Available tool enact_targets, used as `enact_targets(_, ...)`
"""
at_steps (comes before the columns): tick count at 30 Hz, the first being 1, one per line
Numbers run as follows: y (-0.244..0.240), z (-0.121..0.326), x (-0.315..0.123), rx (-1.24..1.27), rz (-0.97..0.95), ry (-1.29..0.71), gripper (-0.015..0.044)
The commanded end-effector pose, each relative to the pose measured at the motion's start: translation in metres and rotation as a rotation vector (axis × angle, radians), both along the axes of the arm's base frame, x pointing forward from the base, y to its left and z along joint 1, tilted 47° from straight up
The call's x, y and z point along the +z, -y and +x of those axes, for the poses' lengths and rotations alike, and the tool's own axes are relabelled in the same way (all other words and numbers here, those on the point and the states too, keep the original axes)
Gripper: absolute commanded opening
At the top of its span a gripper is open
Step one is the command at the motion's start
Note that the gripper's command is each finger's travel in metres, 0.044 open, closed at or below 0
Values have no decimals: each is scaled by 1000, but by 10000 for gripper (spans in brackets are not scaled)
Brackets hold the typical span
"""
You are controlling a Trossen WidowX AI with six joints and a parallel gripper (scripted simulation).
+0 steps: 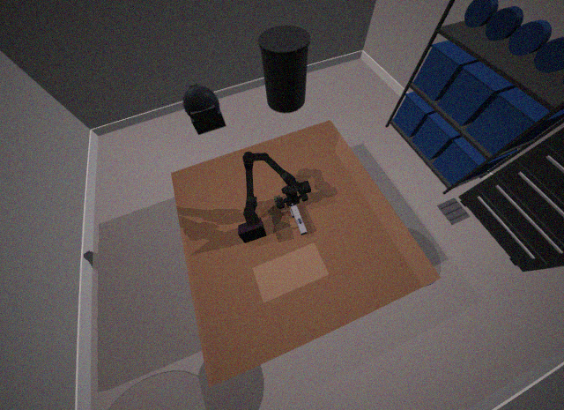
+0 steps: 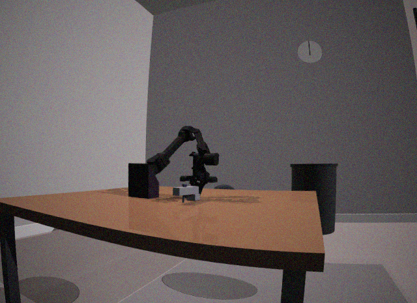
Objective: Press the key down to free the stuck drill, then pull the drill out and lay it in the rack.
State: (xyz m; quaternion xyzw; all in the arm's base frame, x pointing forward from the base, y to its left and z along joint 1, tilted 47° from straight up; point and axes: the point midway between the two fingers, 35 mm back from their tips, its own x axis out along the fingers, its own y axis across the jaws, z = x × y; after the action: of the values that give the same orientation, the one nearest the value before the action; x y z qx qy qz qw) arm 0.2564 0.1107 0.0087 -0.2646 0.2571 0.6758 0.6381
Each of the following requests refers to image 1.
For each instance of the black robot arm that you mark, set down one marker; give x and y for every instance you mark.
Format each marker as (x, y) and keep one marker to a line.
(290, 190)

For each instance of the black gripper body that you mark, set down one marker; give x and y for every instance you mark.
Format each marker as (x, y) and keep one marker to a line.
(288, 201)

